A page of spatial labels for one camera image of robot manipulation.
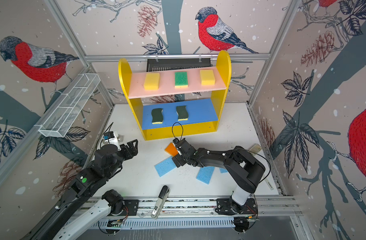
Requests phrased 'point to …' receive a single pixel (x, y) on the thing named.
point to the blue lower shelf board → (199, 111)
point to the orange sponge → (171, 149)
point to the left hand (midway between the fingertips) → (131, 142)
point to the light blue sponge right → (222, 170)
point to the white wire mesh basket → (65, 113)
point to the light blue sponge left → (165, 166)
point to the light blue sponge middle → (205, 174)
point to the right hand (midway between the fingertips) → (179, 157)
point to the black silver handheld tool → (163, 195)
